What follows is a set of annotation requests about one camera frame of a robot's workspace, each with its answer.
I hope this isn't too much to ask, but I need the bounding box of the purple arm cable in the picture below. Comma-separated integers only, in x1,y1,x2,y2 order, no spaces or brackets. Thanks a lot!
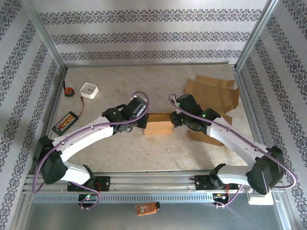
167,93,297,209
32,91,151,210

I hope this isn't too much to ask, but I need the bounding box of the thin red wire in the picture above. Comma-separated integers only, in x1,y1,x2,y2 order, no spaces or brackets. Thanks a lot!
78,96,85,118

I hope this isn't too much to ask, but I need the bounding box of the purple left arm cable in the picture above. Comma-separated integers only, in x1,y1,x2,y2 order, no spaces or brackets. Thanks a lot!
32,91,151,210

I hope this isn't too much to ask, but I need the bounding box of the grey slotted cable duct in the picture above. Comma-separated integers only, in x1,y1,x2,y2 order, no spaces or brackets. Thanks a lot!
32,193,248,204

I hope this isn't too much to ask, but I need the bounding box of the orange electronic board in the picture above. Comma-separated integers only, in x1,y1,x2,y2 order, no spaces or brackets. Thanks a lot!
135,202,161,217

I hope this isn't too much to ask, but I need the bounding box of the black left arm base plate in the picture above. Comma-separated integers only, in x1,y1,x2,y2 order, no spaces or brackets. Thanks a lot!
67,176,111,192

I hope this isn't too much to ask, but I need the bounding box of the aluminium mounting rail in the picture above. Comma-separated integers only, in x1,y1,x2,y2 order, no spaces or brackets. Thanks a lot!
23,170,282,194

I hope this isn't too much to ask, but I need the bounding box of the white square clock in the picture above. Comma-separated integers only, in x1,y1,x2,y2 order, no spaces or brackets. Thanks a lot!
79,82,99,100

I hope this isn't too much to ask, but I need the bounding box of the aluminium frame post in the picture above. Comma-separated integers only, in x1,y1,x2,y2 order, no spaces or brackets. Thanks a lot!
235,0,281,70
20,0,68,72

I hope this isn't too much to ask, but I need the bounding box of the orange black tape measure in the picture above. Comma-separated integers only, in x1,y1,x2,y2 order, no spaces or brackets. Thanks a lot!
63,80,75,97

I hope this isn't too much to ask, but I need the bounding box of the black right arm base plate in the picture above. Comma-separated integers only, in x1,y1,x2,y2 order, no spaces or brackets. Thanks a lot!
194,174,238,192

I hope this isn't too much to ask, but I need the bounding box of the grey metal sheet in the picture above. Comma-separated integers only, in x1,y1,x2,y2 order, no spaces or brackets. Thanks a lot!
23,202,292,230

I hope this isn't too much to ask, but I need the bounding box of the brown cardboard box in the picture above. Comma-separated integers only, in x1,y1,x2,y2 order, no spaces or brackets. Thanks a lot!
143,112,174,136
184,74,240,147

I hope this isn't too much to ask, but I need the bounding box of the black orange charger device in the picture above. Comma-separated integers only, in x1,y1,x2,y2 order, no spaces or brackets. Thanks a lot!
51,111,80,135

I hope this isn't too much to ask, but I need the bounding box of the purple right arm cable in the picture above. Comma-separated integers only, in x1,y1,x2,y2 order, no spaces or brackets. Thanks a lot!
167,93,297,209

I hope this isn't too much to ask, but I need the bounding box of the white plastic bracket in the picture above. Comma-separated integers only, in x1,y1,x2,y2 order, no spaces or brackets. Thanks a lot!
247,188,274,206

